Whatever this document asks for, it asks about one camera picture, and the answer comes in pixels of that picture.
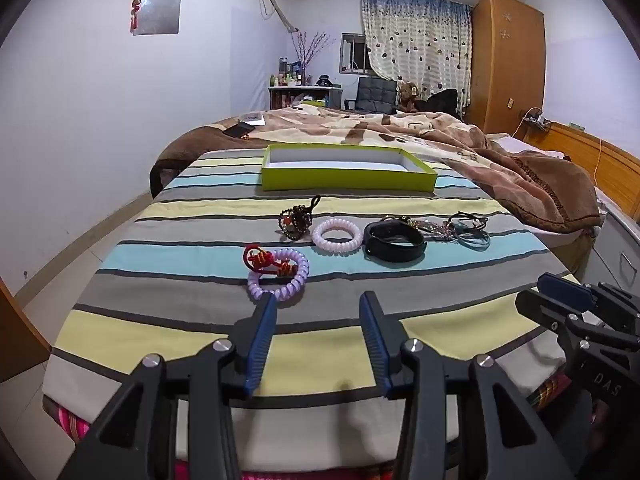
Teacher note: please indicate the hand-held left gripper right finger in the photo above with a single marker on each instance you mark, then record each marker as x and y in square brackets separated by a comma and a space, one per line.
[374, 340]

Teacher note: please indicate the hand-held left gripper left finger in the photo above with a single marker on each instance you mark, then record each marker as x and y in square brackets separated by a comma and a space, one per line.
[262, 340]

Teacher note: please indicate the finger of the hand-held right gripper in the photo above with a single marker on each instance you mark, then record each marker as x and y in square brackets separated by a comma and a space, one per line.
[617, 302]
[565, 291]

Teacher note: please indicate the black wristband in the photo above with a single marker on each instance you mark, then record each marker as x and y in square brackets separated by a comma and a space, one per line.
[395, 252]

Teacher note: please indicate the green cardboard box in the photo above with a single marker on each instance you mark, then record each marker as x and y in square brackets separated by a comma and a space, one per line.
[345, 172]

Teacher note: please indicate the grey drawer cabinet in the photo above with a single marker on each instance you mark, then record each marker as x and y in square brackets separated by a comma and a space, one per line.
[622, 250]

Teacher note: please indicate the striped bed sheet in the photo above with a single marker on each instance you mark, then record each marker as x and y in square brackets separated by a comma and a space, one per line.
[175, 270]

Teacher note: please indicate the brown patterned blanket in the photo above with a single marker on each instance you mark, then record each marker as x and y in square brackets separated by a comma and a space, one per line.
[500, 175]

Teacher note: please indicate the wooden headboard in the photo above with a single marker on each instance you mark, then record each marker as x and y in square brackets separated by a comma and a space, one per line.
[575, 147]

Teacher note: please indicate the white bed sheet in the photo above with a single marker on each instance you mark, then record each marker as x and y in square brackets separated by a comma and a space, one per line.
[515, 144]

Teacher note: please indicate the power strip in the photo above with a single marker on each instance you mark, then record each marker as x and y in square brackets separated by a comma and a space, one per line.
[535, 121]

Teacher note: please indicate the pink striped woven mat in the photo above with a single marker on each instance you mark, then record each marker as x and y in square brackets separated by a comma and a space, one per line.
[67, 420]

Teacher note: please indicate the black phone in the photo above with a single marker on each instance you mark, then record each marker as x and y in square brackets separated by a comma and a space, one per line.
[238, 129]

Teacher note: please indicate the white flat box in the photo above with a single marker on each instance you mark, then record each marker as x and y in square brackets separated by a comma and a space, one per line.
[254, 118]

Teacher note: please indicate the black clothing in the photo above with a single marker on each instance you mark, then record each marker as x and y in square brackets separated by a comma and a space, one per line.
[442, 102]

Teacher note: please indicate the wooden wardrobe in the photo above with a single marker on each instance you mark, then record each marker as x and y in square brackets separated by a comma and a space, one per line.
[505, 60]

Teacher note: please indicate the wooden door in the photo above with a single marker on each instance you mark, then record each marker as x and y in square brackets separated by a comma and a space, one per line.
[17, 340]

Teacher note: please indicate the brown teddy bear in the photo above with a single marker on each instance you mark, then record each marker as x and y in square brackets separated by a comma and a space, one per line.
[407, 95]

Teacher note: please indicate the black office chair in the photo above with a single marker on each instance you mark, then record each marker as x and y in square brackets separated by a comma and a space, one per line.
[375, 92]

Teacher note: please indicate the white desk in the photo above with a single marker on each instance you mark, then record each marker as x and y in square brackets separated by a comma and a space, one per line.
[330, 92]

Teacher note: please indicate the group of bottles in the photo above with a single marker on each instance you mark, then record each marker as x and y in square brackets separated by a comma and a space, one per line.
[287, 77]

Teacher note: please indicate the black desk item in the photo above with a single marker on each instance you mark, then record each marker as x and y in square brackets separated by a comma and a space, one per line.
[325, 80]

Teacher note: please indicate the heart patterned curtain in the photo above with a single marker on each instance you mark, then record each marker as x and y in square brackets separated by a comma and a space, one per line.
[420, 45]

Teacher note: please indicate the window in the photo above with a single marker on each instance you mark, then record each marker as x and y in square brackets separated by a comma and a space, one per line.
[354, 52]

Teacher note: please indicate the pink flower branches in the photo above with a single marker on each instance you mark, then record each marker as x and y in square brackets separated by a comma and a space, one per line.
[310, 50]

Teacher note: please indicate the air conditioner pipe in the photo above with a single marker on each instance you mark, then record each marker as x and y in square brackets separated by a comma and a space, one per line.
[277, 7]

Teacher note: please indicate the red hanging ornament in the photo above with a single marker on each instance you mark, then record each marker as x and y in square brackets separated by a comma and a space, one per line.
[136, 10]

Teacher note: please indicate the wall mirror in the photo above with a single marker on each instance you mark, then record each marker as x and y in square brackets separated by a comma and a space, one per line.
[160, 10]

